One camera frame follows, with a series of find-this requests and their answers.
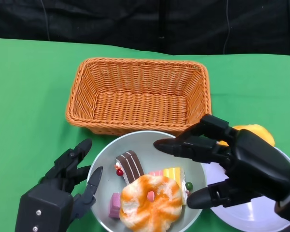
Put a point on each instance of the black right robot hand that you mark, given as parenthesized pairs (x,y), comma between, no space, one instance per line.
(256,164)

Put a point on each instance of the pink yellow striped cake slice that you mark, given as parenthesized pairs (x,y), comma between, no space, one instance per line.
(174,172)

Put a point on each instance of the orange wicker basket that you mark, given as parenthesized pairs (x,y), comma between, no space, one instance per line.
(140,106)

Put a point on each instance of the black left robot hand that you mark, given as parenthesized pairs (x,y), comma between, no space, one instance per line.
(43,207)

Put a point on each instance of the green tablecloth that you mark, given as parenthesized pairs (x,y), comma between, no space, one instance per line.
(26,84)

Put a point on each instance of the pink cake slice with cherry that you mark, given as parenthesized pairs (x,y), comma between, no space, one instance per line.
(114,205)

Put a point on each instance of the pale grey-green ceramic bowl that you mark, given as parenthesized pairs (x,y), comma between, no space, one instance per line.
(140,145)

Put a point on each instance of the white round plate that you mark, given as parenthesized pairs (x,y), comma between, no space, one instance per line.
(244,217)

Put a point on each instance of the black backdrop curtain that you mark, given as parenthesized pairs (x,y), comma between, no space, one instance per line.
(111,19)

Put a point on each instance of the chocolate layered cake slice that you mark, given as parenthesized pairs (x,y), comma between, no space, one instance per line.
(133,166)

